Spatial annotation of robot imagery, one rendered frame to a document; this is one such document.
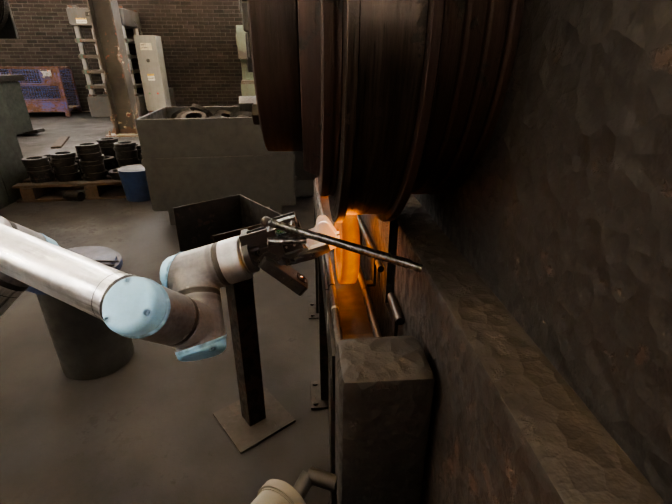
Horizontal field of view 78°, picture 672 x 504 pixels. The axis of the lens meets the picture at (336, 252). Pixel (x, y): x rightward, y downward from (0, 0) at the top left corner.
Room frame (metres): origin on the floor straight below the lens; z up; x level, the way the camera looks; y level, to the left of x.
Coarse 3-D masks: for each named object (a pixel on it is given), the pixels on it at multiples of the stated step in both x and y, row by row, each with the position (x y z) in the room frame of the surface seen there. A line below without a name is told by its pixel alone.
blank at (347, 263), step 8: (352, 216) 0.75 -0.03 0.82; (336, 224) 0.81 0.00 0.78; (344, 224) 0.73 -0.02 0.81; (352, 224) 0.73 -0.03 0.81; (344, 232) 0.72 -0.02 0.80; (352, 232) 0.72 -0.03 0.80; (352, 240) 0.71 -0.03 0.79; (336, 248) 0.80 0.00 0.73; (336, 256) 0.79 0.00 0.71; (344, 256) 0.70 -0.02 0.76; (352, 256) 0.70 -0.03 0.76; (336, 264) 0.79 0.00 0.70; (344, 264) 0.70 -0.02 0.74; (352, 264) 0.70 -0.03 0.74; (336, 272) 0.78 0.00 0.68; (344, 272) 0.70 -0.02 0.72; (352, 272) 0.70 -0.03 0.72; (344, 280) 0.71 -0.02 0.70; (352, 280) 0.71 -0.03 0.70
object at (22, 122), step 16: (0, 0) 7.17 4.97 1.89; (0, 16) 7.18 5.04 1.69; (0, 32) 7.35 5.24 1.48; (16, 32) 7.34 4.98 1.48; (0, 80) 6.68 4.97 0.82; (16, 80) 6.97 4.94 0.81; (16, 96) 6.92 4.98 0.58; (16, 112) 6.82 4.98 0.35; (16, 128) 6.73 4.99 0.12; (32, 128) 7.04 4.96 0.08
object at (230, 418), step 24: (192, 216) 1.12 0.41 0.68; (216, 216) 1.16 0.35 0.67; (240, 216) 1.21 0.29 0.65; (192, 240) 1.11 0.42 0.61; (216, 240) 0.89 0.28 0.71; (240, 288) 1.01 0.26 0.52; (240, 312) 1.00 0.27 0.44; (240, 336) 1.00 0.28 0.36; (240, 360) 1.00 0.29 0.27; (240, 384) 1.02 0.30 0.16; (240, 408) 1.07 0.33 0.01; (264, 408) 1.03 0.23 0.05; (240, 432) 0.97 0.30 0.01; (264, 432) 0.97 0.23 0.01
